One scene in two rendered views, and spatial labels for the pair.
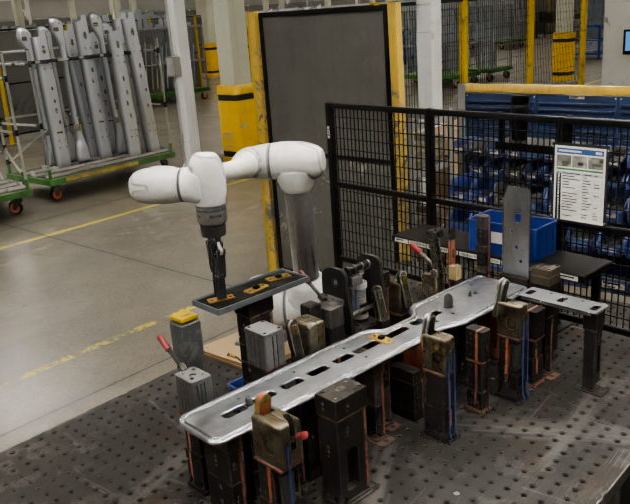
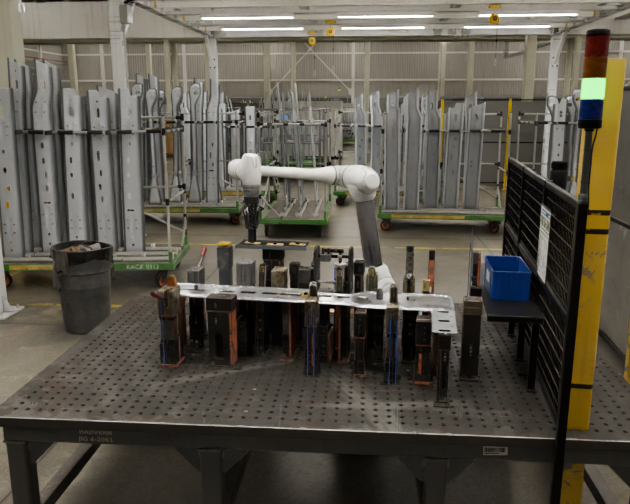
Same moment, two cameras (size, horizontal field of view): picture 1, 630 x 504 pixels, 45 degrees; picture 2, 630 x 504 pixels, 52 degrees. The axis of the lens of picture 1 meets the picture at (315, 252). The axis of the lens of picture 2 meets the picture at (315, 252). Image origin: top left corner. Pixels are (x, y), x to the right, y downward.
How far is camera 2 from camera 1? 2.51 m
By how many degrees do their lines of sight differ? 50
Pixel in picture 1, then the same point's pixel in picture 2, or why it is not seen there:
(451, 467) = (280, 382)
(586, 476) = (316, 419)
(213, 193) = (244, 176)
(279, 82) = not seen: hidden behind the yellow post
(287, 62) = not seen: hidden behind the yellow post
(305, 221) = (363, 222)
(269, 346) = (239, 270)
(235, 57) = not seen: outside the picture
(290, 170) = (350, 183)
